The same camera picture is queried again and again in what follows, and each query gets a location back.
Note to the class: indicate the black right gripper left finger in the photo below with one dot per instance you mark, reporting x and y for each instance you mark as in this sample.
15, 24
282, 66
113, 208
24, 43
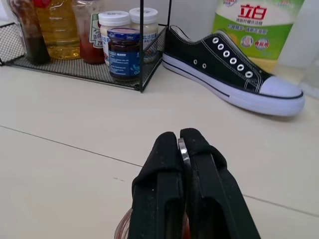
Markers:
159, 179

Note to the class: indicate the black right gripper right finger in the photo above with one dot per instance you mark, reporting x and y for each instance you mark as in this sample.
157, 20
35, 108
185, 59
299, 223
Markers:
211, 184

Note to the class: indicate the metal spoon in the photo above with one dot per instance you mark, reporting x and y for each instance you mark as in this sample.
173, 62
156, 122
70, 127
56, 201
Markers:
184, 154

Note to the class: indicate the blue label dark jam jar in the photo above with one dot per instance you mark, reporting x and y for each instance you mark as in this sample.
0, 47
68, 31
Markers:
123, 54

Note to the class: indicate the black white canvas sneaker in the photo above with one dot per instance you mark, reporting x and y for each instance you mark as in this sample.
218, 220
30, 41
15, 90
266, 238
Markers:
231, 69

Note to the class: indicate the white lid cream sauce jar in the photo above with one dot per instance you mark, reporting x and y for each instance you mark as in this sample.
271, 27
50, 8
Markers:
113, 27
147, 27

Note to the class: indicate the green yellow detergent bottle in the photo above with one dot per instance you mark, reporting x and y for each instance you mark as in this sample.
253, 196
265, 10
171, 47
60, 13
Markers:
254, 30

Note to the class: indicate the red ketchup bottle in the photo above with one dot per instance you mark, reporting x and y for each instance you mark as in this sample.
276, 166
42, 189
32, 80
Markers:
89, 35

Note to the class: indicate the yellow cooking oil bottle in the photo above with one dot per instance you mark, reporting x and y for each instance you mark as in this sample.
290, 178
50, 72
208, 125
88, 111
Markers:
58, 30

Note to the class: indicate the dark soy sauce bottle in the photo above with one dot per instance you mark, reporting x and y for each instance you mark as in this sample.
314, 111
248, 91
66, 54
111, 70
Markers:
33, 37

